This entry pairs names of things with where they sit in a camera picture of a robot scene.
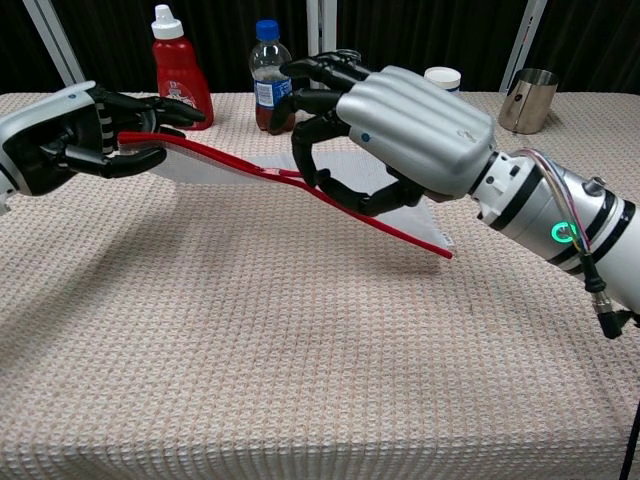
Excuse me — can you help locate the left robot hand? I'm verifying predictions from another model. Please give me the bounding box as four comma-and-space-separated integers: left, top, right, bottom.
0, 80, 207, 197

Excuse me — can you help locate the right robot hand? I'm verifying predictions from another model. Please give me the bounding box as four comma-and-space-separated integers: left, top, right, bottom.
279, 49, 497, 218

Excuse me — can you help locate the white mesh zipper pouch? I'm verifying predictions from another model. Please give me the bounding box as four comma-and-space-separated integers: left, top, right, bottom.
117, 130, 456, 261

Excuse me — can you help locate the white paper cup blue print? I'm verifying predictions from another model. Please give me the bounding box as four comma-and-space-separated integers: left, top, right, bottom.
423, 66, 462, 96

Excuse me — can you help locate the stainless steel cup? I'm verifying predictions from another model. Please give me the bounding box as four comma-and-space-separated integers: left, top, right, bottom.
497, 68, 560, 136

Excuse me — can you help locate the red ketchup squeeze bottle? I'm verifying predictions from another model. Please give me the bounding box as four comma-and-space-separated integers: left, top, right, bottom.
151, 4, 215, 132

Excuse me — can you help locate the cola bottle with blue cap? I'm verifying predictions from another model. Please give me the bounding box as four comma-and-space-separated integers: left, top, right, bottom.
248, 19, 297, 137

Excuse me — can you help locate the beige waffle weave tablecloth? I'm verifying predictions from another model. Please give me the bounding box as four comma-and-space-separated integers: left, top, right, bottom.
0, 91, 640, 480

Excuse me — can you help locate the white metal frame post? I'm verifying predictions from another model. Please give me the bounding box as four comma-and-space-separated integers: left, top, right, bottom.
498, 0, 548, 94
22, 0, 91, 87
305, 0, 338, 57

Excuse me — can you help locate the black cable with connector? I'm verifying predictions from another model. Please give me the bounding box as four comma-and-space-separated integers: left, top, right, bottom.
579, 252, 640, 480

